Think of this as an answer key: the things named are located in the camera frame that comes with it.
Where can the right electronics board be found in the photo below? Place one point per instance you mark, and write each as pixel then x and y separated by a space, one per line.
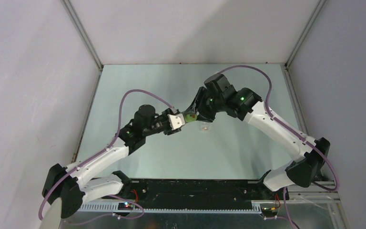
pixel 269 210

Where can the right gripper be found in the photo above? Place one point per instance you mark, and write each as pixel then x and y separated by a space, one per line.
pixel 198 104

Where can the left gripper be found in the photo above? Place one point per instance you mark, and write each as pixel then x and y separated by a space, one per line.
pixel 164 114

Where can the left electronics board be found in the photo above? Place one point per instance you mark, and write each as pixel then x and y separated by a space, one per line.
pixel 125 206

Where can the electronics board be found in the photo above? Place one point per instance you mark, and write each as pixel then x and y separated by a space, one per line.
pixel 125 206
pixel 269 210

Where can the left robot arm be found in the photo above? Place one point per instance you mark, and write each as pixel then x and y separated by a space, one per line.
pixel 75 184

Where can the green pill bottle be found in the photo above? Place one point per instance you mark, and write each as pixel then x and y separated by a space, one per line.
pixel 190 117

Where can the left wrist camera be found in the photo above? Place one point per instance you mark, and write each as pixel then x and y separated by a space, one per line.
pixel 176 121

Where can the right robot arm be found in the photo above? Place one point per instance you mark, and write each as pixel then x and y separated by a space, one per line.
pixel 218 95

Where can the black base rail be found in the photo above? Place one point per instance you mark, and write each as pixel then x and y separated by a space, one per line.
pixel 190 194

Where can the white cable duct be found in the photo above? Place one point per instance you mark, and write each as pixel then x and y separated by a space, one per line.
pixel 111 207

